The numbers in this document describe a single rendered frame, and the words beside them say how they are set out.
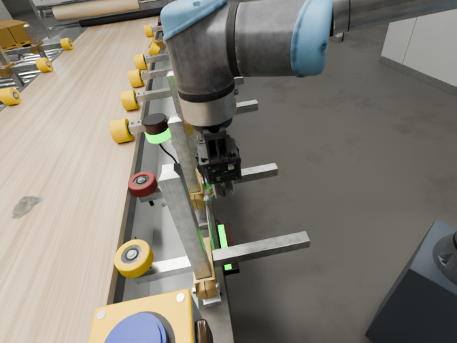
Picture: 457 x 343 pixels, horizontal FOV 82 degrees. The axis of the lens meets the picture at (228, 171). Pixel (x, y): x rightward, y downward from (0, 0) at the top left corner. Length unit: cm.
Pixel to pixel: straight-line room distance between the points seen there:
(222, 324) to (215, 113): 53
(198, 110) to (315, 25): 19
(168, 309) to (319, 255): 149
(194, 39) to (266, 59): 9
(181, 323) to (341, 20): 44
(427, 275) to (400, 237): 87
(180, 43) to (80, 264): 53
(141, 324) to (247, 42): 30
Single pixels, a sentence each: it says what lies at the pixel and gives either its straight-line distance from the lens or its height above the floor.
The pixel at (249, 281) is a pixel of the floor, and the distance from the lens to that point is 157.
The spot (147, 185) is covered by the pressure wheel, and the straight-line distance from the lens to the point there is 79.
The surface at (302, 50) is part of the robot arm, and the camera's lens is 35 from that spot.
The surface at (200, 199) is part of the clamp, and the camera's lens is 76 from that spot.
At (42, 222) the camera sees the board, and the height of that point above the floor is 90.
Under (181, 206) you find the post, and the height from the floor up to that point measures 109.
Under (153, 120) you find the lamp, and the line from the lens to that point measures 65.
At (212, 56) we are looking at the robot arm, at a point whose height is 130.
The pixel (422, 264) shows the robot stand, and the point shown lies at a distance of 104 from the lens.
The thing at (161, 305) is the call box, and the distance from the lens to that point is 21.
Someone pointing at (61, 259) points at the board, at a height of 90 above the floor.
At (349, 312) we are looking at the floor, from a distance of 156.
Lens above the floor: 141
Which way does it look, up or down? 41 degrees down
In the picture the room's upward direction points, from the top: 8 degrees counter-clockwise
